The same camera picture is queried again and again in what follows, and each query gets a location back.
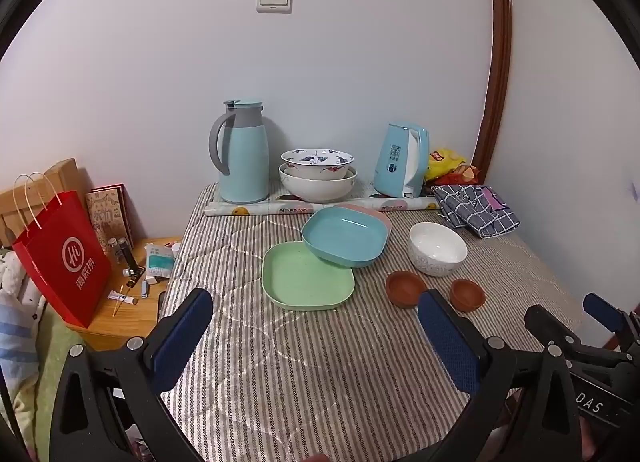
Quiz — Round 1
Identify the brown illustrated notebook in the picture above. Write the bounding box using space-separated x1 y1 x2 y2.
85 183 135 253

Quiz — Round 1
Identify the small brown bowl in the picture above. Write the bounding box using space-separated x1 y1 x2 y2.
385 270 429 309
448 279 486 312

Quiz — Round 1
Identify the brown wooden door frame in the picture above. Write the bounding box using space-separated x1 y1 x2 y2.
472 0 513 188

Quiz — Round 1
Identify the plain white bowl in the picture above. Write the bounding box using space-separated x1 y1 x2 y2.
408 222 468 277

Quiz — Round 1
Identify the fruit print table mat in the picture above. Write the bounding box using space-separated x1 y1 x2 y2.
202 182 442 217

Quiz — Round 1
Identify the red chips bag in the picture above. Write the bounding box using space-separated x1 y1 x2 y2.
435 165 482 188

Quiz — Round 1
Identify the yellow chips bag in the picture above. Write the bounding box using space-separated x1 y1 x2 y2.
425 148 468 182

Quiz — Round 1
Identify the wooden nightstand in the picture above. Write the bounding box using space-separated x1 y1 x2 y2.
75 237 183 353

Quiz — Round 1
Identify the light wooden headboard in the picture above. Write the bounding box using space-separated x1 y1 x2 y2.
0 158 81 249

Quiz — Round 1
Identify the light blue thermos jug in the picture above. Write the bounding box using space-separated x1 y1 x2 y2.
209 99 271 204

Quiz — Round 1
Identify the light blue electric kettle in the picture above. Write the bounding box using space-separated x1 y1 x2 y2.
374 123 431 199

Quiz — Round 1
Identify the green square plate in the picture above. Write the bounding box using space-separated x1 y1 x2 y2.
262 241 356 312

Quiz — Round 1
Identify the blue patterned white bowl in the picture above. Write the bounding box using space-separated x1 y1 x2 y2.
280 147 355 180

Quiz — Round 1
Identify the striped quilt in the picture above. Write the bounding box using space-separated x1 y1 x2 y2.
157 182 586 462

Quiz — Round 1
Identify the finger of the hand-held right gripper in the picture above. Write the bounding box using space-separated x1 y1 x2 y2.
524 305 583 359
582 292 640 354

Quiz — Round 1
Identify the red paper bag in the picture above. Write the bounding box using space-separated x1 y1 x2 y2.
12 172 113 329

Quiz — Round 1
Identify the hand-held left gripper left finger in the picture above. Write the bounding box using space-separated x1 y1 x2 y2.
50 288 216 462

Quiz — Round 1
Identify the teal tissue packet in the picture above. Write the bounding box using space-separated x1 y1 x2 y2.
146 243 176 279

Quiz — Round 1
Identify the green bed sheet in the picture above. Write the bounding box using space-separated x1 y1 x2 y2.
0 309 93 448

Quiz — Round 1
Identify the floral pillow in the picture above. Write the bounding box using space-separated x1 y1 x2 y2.
0 247 47 343

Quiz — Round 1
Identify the blue square plate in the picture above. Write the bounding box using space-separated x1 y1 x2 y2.
301 207 391 269

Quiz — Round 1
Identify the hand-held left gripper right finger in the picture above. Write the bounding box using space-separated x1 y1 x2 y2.
417 289 586 462

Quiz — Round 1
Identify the grey checked cloth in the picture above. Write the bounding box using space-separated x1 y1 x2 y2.
432 184 521 240

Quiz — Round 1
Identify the pink square plate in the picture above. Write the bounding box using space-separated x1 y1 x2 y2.
345 203 392 234

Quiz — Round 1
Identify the large white bowl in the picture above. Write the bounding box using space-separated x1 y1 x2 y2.
278 163 359 203

